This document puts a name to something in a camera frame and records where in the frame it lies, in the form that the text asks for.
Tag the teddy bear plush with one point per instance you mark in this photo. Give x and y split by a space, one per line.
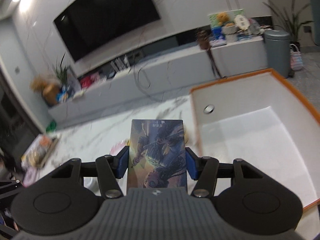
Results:
222 18

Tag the round paper fan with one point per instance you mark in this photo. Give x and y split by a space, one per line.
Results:
242 22

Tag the gold vase with dried flowers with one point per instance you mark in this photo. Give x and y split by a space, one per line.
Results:
48 90

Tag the illustrated card box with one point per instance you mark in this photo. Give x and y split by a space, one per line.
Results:
157 157

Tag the brown leather camera bag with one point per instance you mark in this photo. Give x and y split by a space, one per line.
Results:
203 40

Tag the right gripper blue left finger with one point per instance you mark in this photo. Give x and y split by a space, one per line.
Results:
109 169

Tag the large black television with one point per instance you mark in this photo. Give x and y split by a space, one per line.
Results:
86 25

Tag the red gift box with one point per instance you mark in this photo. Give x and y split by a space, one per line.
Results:
87 81

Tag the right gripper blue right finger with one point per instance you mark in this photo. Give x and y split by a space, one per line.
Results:
204 171

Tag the white marble tv console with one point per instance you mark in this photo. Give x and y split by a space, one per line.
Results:
158 79

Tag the orange cardboard storage box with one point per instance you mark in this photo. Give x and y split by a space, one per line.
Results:
262 118

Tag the grey pedal trash bin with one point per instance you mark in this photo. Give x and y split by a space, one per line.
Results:
277 43

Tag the pink round compact mirror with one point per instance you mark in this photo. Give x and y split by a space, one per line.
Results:
116 148

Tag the white wifi router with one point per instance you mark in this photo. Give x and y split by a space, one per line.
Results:
120 63

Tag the left potted grass plant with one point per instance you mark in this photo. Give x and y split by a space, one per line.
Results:
61 70

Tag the snack tray on table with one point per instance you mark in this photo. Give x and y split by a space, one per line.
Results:
39 151

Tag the woven pastel basket bag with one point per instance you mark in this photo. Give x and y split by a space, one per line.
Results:
296 61

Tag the long-leaf potted plant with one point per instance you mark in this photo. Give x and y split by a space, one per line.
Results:
290 21

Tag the green illustrated poster board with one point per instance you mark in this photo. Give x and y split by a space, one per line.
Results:
232 14

